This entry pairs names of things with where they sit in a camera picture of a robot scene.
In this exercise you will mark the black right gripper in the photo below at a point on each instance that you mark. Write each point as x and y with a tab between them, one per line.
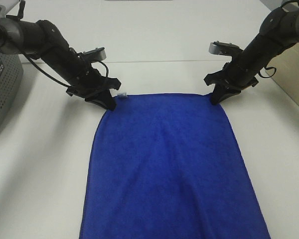
230	81

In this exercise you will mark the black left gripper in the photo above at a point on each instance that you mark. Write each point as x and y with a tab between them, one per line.
95	88

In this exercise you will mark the blue microfibre towel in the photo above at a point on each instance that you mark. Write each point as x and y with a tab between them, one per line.
168	166

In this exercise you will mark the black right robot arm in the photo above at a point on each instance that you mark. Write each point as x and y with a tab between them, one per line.
278	32

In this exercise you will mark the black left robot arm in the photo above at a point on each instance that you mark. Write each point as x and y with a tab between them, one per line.
42	40

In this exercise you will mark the white towel label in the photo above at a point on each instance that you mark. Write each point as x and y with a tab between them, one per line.
122	95

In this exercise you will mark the beige storage box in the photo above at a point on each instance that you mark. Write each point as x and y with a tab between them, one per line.
287	74

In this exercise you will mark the grey perforated plastic basket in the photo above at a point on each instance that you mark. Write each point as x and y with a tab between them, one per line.
11	71

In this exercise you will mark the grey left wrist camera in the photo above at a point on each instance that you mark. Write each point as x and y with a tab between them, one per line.
95	55

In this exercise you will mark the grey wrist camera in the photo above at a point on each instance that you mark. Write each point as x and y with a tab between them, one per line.
95	55
225	49

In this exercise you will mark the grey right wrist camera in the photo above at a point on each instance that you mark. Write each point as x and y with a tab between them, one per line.
225	49

